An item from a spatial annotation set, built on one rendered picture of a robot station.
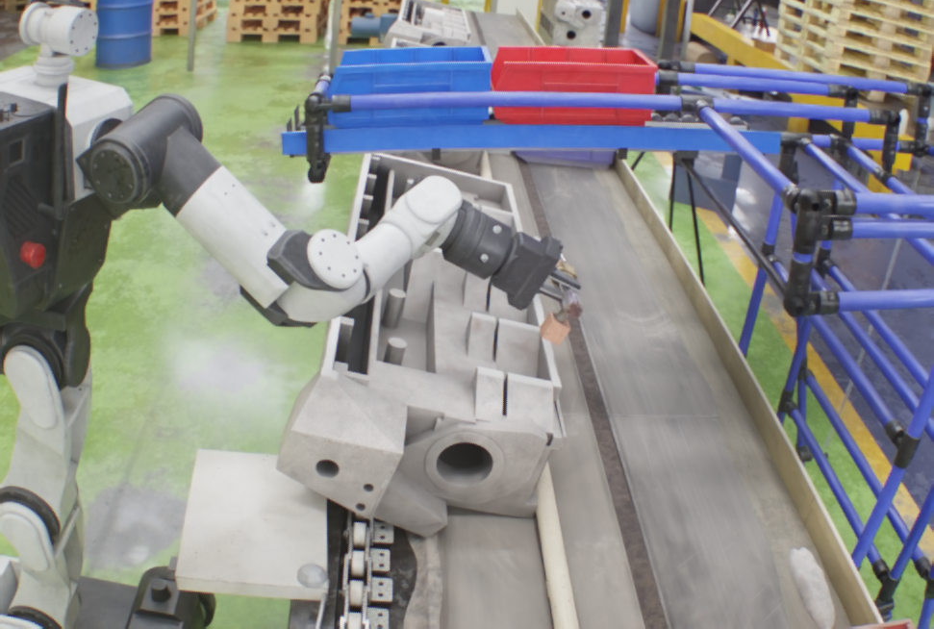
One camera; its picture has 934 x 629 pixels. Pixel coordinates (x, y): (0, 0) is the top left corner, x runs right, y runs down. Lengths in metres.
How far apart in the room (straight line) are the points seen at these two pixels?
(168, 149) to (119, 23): 6.87
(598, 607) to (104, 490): 1.70
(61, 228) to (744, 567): 1.13
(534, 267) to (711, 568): 0.55
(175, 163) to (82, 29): 0.26
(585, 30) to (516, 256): 5.80
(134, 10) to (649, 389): 6.72
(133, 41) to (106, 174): 6.93
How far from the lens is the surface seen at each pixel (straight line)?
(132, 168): 1.01
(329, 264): 1.05
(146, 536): 2.43
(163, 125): 1.06
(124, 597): 2.04
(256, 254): 1.04
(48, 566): 1.62
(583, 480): 1.49
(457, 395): 1.31
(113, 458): 2.72
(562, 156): 2.98
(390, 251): 1.17
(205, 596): 2.04
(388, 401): 1.23
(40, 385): 1.33
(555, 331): 1.34
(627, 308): 2.07
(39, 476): 1.51
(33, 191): 1.12
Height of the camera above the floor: 1.65
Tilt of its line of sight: 25 degrees down
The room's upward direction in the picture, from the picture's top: 7 degrees clockwise
